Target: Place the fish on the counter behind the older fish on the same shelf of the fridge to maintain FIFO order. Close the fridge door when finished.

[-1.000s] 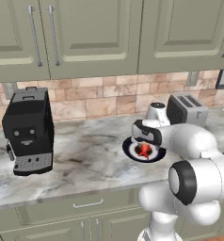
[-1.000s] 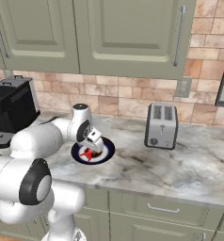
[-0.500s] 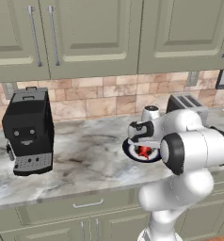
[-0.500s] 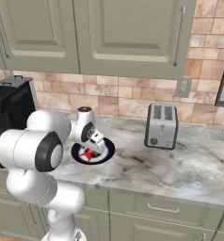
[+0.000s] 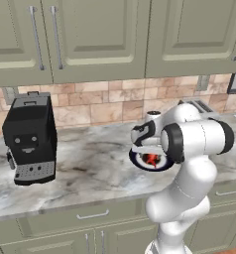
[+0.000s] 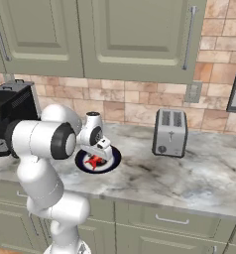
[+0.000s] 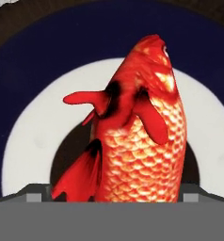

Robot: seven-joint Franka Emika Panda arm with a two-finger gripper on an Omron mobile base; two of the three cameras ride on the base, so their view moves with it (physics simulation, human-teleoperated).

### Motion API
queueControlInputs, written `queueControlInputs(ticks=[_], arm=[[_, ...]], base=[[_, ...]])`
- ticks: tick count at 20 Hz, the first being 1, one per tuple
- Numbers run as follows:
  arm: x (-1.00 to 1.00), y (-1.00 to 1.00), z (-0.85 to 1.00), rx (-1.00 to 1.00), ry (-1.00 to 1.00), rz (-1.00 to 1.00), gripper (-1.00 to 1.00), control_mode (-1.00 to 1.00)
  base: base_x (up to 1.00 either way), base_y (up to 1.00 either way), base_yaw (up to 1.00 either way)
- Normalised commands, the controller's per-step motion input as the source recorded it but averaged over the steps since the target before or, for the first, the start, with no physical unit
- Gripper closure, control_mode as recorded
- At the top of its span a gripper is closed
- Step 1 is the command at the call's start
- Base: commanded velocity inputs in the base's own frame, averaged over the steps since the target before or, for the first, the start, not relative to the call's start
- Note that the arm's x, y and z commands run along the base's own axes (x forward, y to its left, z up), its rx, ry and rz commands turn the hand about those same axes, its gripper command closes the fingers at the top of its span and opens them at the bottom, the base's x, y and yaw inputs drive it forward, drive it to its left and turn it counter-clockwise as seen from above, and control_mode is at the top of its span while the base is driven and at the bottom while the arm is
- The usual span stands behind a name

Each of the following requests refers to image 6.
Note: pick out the black coffee machine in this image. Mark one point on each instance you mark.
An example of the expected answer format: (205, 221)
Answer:
(11, 105)

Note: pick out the grey wall socket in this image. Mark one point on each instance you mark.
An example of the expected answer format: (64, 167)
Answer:
(193, 92)

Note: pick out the green drawer front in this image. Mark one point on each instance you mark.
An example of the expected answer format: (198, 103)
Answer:
(4, 190)
(196, 218)

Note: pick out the red fish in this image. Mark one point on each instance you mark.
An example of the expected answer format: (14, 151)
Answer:
(94, 162)

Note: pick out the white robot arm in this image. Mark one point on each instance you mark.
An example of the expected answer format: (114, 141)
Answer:
(40, 139)

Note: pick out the dark blue round plate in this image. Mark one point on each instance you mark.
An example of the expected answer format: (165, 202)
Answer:
(113, 160)

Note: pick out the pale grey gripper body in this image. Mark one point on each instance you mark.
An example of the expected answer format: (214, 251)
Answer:
(96, 151)

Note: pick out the green lower cupboard door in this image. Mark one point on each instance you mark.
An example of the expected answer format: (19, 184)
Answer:
(149, 241)
(100, 236)
(9, 228)

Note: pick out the silver two-slot toaster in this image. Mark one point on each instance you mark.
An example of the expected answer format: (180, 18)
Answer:
(169, 139)

